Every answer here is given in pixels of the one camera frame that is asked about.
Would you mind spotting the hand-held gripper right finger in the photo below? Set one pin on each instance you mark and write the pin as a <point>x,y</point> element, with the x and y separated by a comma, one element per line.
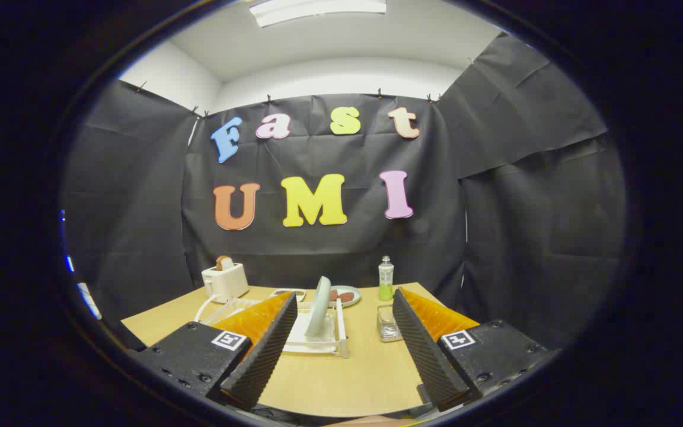
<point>430,356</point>

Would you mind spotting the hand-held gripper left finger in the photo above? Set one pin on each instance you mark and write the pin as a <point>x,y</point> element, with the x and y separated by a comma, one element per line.
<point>264,356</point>

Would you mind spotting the white dish rack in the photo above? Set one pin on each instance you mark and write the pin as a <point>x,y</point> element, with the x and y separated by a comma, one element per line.
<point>332,341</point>

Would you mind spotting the light green plate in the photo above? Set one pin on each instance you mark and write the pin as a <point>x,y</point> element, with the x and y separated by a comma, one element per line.
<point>318,308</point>

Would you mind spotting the small white dish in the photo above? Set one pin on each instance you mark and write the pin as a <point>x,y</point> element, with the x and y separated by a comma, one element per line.
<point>288,292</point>

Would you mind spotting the small green plate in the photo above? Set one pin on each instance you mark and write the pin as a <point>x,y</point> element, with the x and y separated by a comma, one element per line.
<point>353,299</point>

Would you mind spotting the white toaster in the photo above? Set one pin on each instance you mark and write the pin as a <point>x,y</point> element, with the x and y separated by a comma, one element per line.
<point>226,283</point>

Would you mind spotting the green label drink bottle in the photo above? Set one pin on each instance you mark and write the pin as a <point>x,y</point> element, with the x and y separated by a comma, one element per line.
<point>385,281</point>

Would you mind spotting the reddish food pieces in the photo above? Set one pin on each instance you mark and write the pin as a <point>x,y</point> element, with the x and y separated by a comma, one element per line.
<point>343,296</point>

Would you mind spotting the bread slice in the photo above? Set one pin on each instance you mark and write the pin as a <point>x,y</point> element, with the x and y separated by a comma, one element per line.
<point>224,262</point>

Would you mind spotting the ceiling light panel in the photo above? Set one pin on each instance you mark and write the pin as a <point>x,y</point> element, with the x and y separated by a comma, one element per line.
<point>318,9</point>

